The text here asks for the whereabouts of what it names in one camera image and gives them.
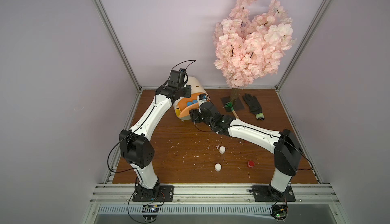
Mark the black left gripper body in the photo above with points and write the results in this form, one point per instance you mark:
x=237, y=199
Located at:
x=183, y=92

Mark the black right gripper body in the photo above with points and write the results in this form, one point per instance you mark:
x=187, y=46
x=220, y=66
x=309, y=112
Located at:
x=194, y=114

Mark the cream round drawer cabinet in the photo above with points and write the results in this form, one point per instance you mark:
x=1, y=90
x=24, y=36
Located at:
x=195, y=84

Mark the orange top drawer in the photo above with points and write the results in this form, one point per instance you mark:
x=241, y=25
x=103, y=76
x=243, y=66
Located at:
x=183, y=106

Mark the yellow drawer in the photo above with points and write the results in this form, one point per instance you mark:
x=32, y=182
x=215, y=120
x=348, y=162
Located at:
x=177, y=112

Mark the white paint can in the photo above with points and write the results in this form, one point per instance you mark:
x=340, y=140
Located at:
x=217, y=167
x=222, y=150

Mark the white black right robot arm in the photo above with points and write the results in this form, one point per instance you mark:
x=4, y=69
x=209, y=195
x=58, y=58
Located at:
x=284, y=145

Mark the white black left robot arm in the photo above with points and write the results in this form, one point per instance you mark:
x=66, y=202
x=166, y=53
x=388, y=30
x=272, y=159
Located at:
x=135, y=146

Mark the red paint can lower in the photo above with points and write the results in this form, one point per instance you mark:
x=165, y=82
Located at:
x=250, y=164

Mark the black work glove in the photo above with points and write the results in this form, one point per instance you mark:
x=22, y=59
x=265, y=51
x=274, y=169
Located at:
x=254, y=106

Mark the pink cherry blossom tree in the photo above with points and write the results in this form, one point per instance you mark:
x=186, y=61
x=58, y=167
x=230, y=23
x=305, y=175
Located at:
x=250, y=48

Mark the left control board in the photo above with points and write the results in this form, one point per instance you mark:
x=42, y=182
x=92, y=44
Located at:
x=150, y=213

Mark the control board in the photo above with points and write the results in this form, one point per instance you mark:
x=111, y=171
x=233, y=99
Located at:
x=150, y=213
x=279, y=212

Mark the right control board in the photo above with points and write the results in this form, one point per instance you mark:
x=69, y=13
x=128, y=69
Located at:
x=279, y=212

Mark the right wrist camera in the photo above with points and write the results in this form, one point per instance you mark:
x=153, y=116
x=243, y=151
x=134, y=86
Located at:
x=202, y=98

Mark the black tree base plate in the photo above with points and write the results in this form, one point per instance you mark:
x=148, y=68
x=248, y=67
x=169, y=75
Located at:
x=237, y=106

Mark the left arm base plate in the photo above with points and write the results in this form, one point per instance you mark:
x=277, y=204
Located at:
x=160, y=193

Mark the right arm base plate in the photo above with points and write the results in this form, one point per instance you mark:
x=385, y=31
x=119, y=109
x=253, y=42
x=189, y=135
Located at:
x=264, y=193

